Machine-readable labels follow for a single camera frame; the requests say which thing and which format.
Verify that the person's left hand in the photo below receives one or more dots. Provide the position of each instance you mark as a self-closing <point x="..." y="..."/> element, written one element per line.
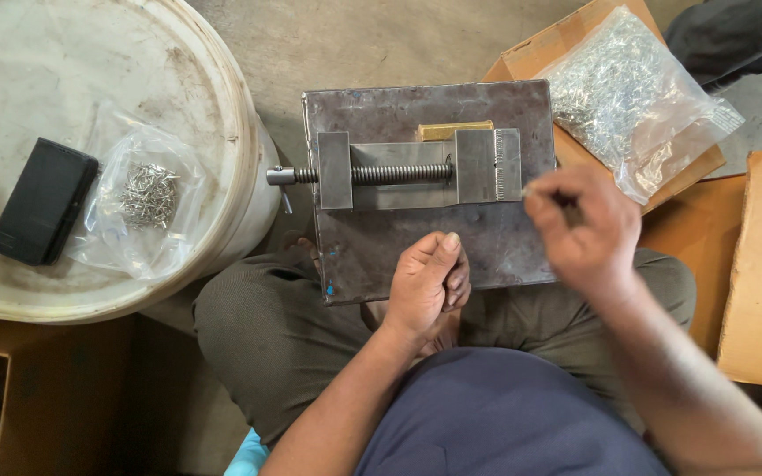
<point x="422" y="284"/>

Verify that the small clear bag of pins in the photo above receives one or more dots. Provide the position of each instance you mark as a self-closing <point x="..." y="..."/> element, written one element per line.
<point x="139" y="195"/>

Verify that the person's right fingers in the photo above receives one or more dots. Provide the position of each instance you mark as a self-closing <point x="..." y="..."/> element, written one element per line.
<point x="546" y="198"/>

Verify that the person's foot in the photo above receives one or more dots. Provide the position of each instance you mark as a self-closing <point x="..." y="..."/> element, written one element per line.
<point x="305" y="248"/>

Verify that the brass block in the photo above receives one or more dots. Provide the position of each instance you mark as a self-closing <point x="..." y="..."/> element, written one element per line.
<point x="454" y="130"/>

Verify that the grey steel base plate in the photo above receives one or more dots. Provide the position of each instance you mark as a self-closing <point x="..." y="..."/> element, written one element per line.
<point x="420" y="251"/>

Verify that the steel bench vise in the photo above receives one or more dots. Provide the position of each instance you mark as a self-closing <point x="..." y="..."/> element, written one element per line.
<point x="407" y="173"/>

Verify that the large clear bag of pins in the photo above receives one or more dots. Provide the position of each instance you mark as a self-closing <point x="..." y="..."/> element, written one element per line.
<point x="626" y="99"/>

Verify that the person's olive trousers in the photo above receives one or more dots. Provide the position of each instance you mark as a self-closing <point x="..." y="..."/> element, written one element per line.
<point x="275" y="337"/>

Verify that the black phone case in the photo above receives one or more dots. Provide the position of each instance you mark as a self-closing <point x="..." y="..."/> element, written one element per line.
<point x="42" y="200"/>

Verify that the brown cardboard carton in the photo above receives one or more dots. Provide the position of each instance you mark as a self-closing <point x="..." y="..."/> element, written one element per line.
<point x="50" y="396"/>

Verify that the white plastic bucket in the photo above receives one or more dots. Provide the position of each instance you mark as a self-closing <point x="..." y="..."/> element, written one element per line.
<point x="43" y="86"/>

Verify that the person's right hand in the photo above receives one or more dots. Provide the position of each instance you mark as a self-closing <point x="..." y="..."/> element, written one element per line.
<point x="589" y="231"/>

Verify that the person's blue shirt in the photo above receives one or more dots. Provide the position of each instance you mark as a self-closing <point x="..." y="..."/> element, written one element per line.
<point x="506" y="416"/>

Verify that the orange cardboard box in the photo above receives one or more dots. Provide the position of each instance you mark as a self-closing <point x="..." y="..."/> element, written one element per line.
<point x="702" y="244"/>

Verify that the light blue plastic stool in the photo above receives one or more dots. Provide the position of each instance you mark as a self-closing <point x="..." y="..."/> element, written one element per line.
<point x="247" y="456"/>

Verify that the flat cardboard box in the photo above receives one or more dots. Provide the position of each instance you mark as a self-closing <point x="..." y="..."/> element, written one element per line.
<point x="553" y="46"/>

